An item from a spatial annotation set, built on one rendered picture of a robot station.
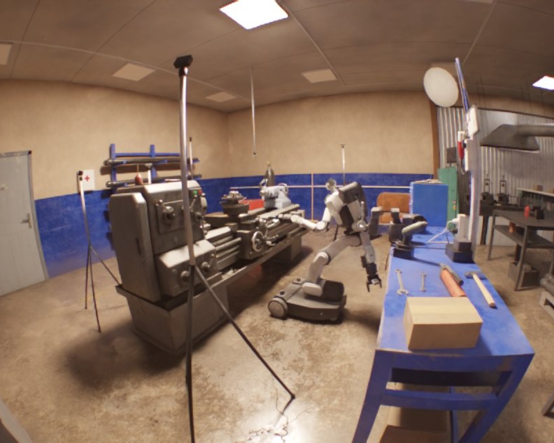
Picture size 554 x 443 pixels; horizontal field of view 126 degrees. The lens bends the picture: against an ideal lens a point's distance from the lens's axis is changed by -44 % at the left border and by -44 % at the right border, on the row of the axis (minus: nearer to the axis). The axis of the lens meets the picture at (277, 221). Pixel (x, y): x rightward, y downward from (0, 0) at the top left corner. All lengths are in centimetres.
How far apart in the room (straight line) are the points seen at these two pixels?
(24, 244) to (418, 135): 811
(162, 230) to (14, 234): 334
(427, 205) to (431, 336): 180
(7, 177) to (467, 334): 505
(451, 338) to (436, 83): 432
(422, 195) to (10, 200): 542
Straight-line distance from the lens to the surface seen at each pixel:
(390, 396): 90
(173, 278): 181
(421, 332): 75
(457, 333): 79
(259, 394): 176
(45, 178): 485
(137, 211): 175
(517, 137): 589
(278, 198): 376
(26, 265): 481
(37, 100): 509
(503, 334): 95
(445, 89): 470
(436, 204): 245
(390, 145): 635
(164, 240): 189
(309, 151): 669
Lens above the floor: 134
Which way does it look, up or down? 11 degrees down
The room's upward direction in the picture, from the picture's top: 2 degrees counter-clockwise
